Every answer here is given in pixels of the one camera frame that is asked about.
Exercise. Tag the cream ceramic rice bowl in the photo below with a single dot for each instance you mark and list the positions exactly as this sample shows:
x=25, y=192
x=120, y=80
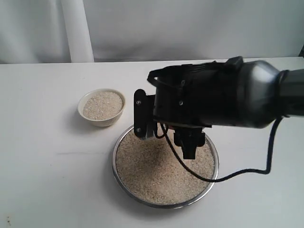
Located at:
x=102, y=107

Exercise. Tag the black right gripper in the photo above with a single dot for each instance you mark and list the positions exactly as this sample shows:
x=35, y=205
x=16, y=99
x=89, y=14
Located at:
x=188, y=95

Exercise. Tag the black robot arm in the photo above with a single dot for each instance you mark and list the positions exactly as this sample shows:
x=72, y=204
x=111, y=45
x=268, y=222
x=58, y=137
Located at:
x=264, y=93

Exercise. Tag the white rolled backdrop tube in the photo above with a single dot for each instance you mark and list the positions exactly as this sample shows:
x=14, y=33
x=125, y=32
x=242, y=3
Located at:
x=77, y=31

